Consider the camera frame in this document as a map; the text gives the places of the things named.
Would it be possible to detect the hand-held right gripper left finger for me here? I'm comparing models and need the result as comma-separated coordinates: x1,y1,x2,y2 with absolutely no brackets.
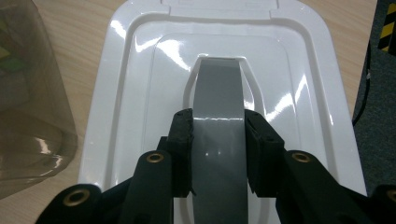
166,107,195,199

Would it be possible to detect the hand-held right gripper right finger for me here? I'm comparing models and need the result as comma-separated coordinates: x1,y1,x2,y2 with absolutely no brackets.
245,109,286,199

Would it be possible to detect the white lid with grey handle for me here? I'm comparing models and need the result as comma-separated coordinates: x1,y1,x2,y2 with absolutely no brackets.
78,0,368,224

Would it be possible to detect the translucent grey storage box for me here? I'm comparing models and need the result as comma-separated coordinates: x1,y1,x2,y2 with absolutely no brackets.
0,0,78,200

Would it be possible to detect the black base with hazard tape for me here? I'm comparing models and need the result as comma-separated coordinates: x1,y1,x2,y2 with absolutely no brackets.
377,0,396,53

